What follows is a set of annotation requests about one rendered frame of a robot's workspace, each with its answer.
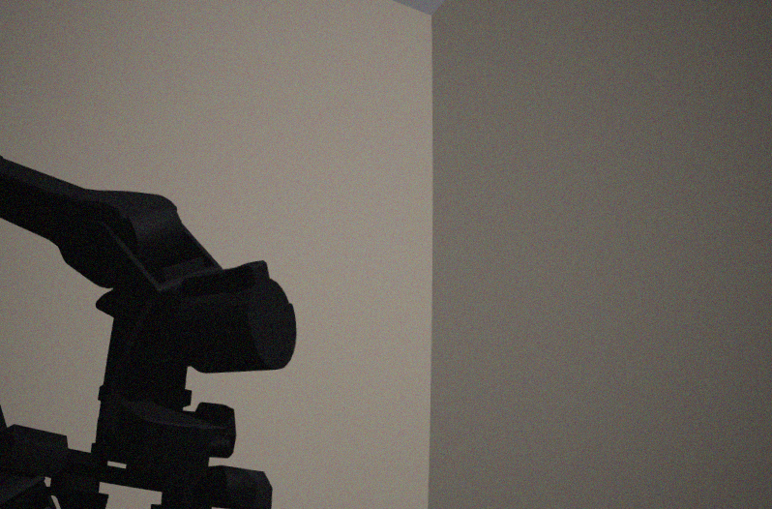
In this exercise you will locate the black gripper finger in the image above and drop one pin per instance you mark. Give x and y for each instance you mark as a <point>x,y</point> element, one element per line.
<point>70,498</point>
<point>163,506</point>

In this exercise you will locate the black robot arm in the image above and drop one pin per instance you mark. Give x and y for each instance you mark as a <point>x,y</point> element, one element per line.
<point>173,307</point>

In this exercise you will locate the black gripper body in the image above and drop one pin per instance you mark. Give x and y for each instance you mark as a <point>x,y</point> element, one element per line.
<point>28,452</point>

